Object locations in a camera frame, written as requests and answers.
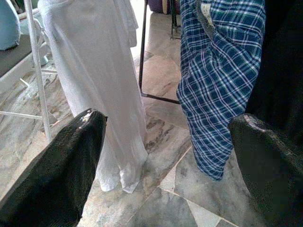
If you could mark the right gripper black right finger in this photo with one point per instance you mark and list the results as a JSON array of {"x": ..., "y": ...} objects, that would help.
[{"x": 272, "y": 179}]

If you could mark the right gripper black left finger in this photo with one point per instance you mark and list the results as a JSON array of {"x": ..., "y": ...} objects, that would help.
[{"x": 54, "y": 179}]

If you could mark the white garment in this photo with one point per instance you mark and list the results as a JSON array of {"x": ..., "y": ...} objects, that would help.
[{"x": 94, "y": 71}]

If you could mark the blue plaid shirt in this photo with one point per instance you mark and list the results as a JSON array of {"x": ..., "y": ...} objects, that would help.
[{"x": 217, "y": 82}]

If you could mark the black hanging garment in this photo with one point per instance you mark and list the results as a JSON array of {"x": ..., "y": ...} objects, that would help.
[{"x": 281, "y": 59}]

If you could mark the grey white folding chair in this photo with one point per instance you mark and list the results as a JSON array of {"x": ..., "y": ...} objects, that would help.
[{"x": 11, "y": 59}]

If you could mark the black metal drying rack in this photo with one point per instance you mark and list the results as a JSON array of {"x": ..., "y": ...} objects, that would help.
[{"x": 142, "y": 47}]

